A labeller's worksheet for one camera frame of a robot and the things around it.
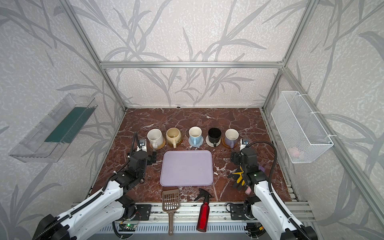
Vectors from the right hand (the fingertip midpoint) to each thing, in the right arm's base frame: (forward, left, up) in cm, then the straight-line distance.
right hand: (240, 146), depth 86 cm
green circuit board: (-38, +59, -12) cm, 71 cm away
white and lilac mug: (+11, +3, -7) cm, 13 cm away
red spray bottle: (-35, +22, -7) cm, 42 cm away
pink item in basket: (-8, -24, +9) cm, 27 cm away
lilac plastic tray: (-9, +32, -12) cm, 35 cm away
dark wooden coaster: (+8, +7, -10) cm, 15 cm away
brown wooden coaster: (+6, +38, -10) cm, 40 cm away
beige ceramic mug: (+12, +42, -7) cm, 44 cm away
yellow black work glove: (-16, +3, -8) cm, 18 cm away
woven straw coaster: (+3, +50, -8) cm, 51 cm away
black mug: (+10, +14, -4) cm, 18 cm away
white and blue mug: (+12, +27, -4) cm, 30 cm away
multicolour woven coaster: (+6, +17, -9) cm, 20 cm away
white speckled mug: (+11, +54, -8) cm, 55 cm away
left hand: (-1, +53, +3) cm, 53 cm away
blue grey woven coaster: (+7, +25, -11) cm, 28 cm away
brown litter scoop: (-28, +39, -11) cm, 49 cm away
